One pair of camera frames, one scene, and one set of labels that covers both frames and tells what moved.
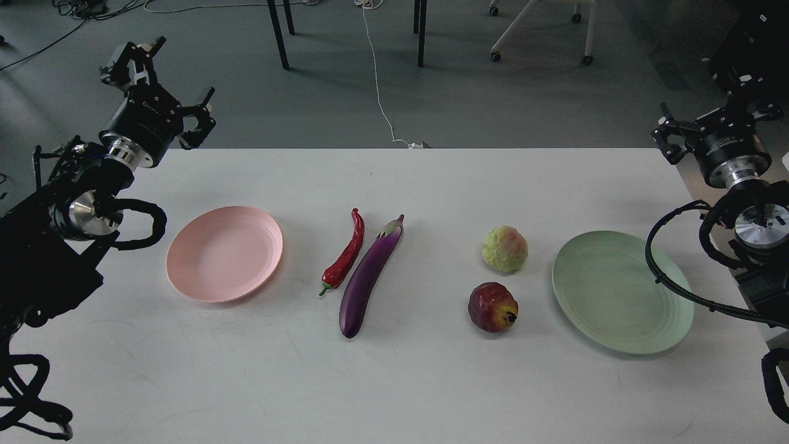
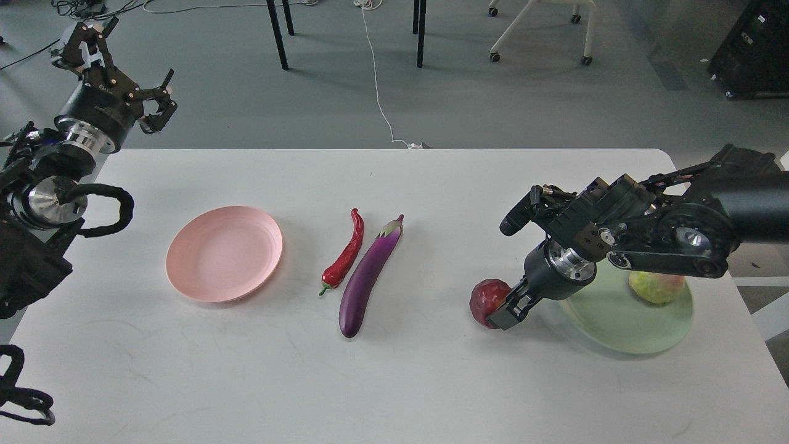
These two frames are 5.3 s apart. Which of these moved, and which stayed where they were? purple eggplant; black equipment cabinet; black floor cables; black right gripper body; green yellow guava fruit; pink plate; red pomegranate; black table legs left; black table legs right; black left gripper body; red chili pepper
Moved: black left gripper body; green yellow guava fruit; black right gripper body
Stayed: black table legs left; pink plate; purple eggplant; red pomegranate; black floor cables; red chili pepper; black equipment cabinet; black table legs right
